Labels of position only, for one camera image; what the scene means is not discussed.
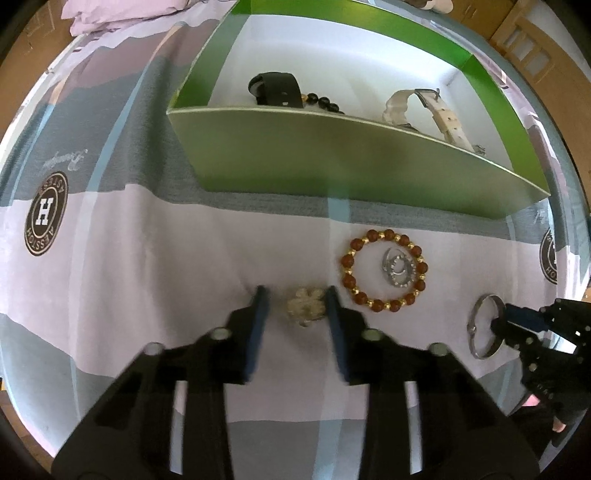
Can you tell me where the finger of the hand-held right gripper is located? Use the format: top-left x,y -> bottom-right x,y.
505,299 -> 591,334
490,318 -> 550,358

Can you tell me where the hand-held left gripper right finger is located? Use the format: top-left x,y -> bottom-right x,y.
323,285 -> 541,480

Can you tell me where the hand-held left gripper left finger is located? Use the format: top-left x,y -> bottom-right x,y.
51,285 -> 271,480

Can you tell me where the silver bangle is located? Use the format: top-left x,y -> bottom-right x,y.
468,294 -> 509,359

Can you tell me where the brown and gold bead bracelet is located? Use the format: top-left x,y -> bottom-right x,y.
341,228 -> 429,313

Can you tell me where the silver rhinestone ring pendant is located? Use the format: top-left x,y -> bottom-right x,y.
381,247 -> 417,288

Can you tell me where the green cardboard box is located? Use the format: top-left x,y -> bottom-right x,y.
166,0 -> 552,221

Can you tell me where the person's right hand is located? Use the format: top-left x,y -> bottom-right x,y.
522,392 -> 589,435

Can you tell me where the plaid printed bed sheet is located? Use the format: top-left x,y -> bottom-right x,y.
0,0 -> 591,467

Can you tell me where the black wrist watch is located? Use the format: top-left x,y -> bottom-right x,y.
248,72 -> 306,109

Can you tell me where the pink pillow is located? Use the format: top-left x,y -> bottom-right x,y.
60,0 -> 241,35

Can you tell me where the white strap wrist watch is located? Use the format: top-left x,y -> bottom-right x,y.
382,88 -> 485,153

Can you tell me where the black bead bracelet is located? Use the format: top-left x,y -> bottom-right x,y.
301,92 -> 346,115

